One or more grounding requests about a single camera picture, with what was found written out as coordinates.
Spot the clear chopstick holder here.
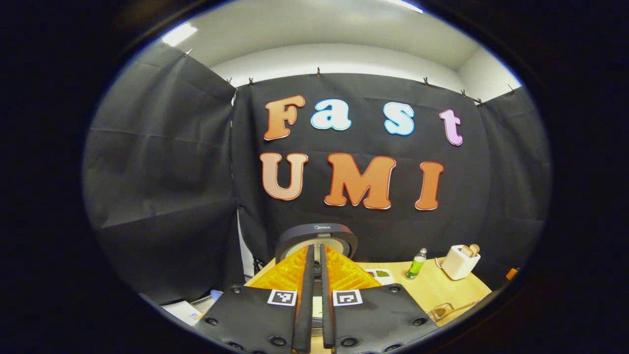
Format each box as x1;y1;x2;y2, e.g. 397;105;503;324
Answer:
428;303;456;323

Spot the green drink bottle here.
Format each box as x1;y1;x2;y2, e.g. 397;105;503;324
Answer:
406;248;428;280

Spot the ceiling light panel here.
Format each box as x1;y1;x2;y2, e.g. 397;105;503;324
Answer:
162;22;198;47

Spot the white divided grain dish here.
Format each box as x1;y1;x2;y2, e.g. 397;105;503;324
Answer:
365;268;395;286

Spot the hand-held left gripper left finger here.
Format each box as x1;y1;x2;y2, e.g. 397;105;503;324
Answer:
194;244;315;354

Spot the black rice cooker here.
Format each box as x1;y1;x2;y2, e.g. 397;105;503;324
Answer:
274;223;359;337

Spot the white paper sheet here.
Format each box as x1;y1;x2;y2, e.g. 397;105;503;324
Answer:
161;294;217;326

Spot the white toaster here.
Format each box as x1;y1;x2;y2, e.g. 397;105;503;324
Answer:
441;244;482;281

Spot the black backdrop cloth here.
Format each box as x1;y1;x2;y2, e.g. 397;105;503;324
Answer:
83;42;551;305

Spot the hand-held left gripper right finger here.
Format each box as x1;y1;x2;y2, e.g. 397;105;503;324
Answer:
319;243;438;354

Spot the wooden spoon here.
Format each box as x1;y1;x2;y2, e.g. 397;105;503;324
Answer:
435;300;480;318

